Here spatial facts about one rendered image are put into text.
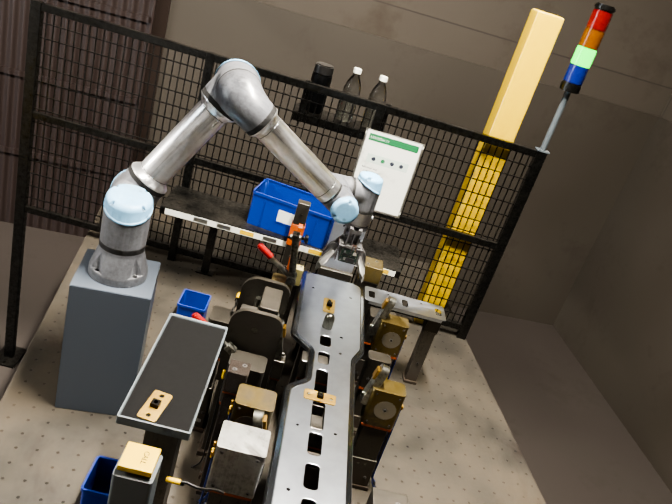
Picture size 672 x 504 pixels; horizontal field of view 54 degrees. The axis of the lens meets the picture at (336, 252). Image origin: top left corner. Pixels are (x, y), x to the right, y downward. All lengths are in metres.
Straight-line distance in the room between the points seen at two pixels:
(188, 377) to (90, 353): 0.51
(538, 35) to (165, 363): 1.70
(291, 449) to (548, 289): 3.52
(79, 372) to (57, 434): 0.17
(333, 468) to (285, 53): 2.73
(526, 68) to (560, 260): 2.47
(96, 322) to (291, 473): 0.66
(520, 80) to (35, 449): 1.93
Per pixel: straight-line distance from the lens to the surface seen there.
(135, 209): 1.68
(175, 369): 1.42
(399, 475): 2.05
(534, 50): 2.49
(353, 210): 1.72
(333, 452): 1.58
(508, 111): 2.51
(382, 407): 1.77
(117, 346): 1.83
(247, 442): 1.37
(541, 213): 4.53
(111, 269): 1.75
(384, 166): 2.48
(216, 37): 3.82
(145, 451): 1.24
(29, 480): 1.82
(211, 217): 2.39
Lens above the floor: 2.04
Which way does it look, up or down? 25 degrees down
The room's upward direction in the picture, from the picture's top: 18 degrees clockwise
